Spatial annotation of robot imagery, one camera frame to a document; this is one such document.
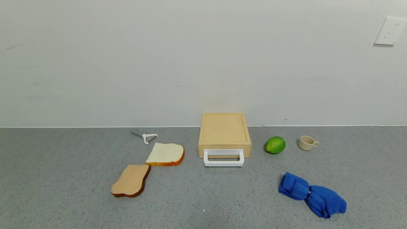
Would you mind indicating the beige cup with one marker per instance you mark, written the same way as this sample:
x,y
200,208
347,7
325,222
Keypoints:
x,y
306,143

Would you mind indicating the green lime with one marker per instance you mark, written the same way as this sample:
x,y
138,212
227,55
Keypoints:
x,y
275,145

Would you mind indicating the yellow drawer cabinet shell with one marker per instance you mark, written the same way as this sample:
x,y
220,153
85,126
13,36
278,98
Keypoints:
x,y
224,128

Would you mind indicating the blue cloth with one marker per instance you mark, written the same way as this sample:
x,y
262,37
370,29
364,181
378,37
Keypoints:
x,y
321,198

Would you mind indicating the white wall socket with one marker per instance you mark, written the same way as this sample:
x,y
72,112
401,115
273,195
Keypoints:
x,y
389,31

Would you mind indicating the brown toast slice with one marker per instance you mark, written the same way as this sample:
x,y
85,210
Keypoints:
x,y
131,180

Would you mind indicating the white bread slice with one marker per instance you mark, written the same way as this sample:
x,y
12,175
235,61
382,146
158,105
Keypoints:
x,y
165,153

